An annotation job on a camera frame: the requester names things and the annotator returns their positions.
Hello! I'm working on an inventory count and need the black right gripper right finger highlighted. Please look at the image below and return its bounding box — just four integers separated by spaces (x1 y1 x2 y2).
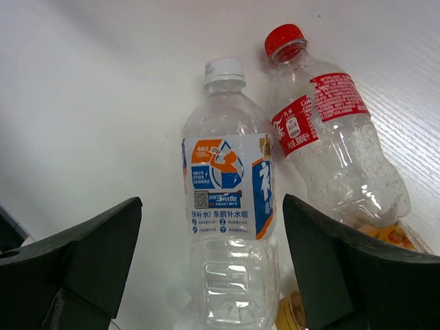
283 195 439 329

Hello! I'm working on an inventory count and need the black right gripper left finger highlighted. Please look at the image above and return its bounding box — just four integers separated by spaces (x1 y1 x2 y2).
1 197 142 330

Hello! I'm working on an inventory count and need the orange juice bottle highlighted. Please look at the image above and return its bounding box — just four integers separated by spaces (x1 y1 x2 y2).
275 221 433 329

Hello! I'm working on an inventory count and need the white orange label bottle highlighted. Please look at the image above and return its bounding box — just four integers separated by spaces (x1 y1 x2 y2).
181 58 279 329

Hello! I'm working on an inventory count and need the red label cola bottle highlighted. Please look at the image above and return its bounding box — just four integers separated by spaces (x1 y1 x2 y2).
264 23 411 228

